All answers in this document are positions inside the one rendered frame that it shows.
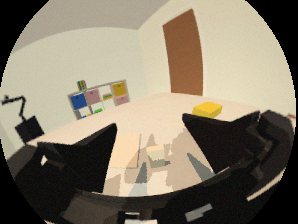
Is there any yellow rectangular block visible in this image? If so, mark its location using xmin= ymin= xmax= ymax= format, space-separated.
xmin=193 ymin=101 xmax=223 ymax=119

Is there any tan domino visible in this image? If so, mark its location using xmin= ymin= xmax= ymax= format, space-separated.
xmin=146 ymin=144 xmax=165 ymax=168

